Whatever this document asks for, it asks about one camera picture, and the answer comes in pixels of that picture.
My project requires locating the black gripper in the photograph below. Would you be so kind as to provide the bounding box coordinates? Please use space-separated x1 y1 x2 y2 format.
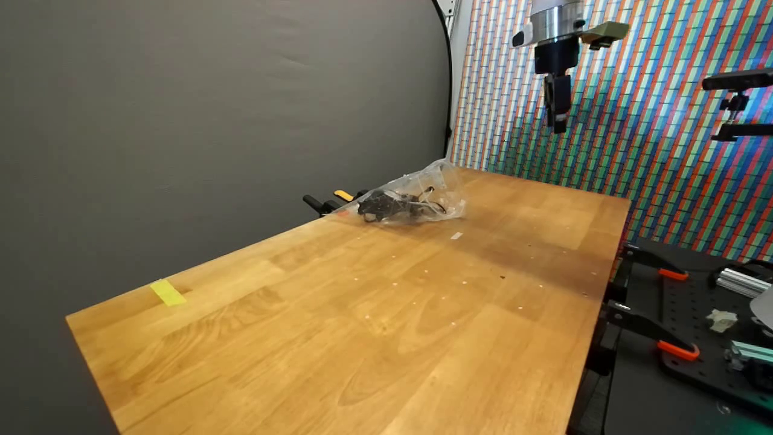
531 37 582 136

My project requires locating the clear plastic bag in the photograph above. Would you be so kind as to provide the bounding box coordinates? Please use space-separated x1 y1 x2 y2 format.
355 156 471 229

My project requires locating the black wire harness with connectors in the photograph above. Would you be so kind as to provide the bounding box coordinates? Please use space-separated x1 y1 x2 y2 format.
355 185 450 228

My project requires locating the black and yellow clamp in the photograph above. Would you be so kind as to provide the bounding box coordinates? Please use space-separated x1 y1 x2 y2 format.
299 185 357 220

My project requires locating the black perforated board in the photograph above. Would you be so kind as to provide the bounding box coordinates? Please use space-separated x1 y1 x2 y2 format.
657 240 773 415

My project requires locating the silver aluminium profile piece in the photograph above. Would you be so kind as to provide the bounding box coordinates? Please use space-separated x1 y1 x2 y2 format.
714 266 773 300

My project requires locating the white crumpled wad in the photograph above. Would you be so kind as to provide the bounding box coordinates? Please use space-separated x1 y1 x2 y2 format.
707 307 742 335

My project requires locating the grey round plate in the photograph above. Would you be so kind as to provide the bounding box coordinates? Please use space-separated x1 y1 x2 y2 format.
748 287 773 334

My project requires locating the teal tinted aluminium profile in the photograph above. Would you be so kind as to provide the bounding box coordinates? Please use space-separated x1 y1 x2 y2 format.
728 335 773 368

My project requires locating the yellow tape strip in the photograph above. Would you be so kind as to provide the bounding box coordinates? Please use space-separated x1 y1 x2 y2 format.
147 277 192 310

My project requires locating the tan wrist camera box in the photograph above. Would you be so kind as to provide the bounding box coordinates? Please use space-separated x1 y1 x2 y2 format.
577 19 634 54

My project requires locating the white backdrop frame pole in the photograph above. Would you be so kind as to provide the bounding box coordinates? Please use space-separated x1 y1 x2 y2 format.
437 0 476 165

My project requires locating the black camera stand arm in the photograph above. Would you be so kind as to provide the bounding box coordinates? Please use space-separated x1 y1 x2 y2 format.
700 68 773 144

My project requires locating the small orange handled clamp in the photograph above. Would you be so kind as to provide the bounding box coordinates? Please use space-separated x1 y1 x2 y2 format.
621 243 694 286

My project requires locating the large orange handled clamp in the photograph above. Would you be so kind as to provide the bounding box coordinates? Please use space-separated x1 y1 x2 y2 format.
603 300 703 364

